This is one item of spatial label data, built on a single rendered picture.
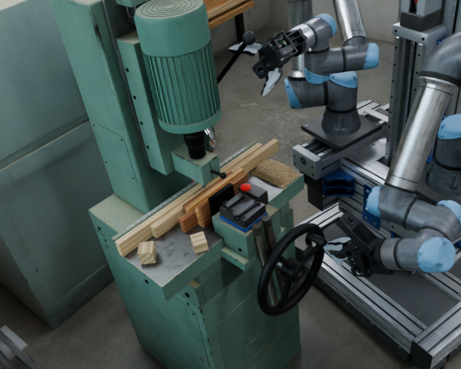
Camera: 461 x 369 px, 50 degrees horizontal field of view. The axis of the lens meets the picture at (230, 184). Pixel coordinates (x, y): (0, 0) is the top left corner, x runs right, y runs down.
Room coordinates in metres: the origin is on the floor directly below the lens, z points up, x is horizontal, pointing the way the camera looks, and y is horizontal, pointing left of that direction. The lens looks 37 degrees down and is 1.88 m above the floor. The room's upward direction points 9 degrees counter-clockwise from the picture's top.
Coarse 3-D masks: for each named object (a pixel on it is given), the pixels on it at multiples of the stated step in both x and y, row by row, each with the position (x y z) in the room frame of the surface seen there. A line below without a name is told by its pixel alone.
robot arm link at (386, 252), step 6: (390, 240) 0.81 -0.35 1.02; (396, 240) 0.80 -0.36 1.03; (384, 246) 0.80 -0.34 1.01; (390, 246) 0.79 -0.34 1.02; (384, 252) 0.79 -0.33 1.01; (390, 252) 0.78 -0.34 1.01; (384, 258) 0.78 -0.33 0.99; (390, 258) 0.77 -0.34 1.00; (384, 264) 0.78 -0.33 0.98; (390, 264) 0.77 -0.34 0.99; (396, 264) 0.80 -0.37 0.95
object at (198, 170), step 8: (184, 144) 1.28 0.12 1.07; (176, 152) 1.25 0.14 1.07; (184, 152) 1.24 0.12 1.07; (208, 152) 1.22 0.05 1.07; (176, 160) 1.24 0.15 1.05; (184, 160) 1.21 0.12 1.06; (192, 160) 1.19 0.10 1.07; (200, 160) 1.19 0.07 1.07; (208, 160) 1.18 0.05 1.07; (216, 160) 1.19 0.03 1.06; (176, 168) 1.25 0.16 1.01; (184, 168) 1.21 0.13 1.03; (192, 168) 1.18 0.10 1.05; (200, 168) 1.16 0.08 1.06; (208, 168) 1.17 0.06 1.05; (216, 168) 1.19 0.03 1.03; (192, 176) 1.19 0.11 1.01; (200, 176) 1.16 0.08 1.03; (208, 176) 1.17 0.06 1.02; (216, 176) 1.19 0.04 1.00
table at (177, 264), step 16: (256, 176) 1.29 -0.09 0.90; (272, 192) 1.20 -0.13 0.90; (288, 192) 1.22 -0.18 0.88; (176, 224) 1.12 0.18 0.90; (160, 240) 1.06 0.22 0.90; (176, 240) 1.05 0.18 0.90; (208, 240) 1.03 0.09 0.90; (128, 256) 1.01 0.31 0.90; (160, 256) 1.00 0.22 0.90; (176, 256) 0.99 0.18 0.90; (192, 256) 0.98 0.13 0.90; (208, 256) 0.99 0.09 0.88; (224, 256) 1.01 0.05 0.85; (240, 256) 0.98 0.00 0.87; (256, 256) 0.98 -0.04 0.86; (144, 272) 0.94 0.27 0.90; (160, 272) 0.93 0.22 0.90; (176, 272) 0.93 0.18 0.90; (192, 272) 0.95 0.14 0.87; (160, 288) 0.89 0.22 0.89; (176, 288) 0.91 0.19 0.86
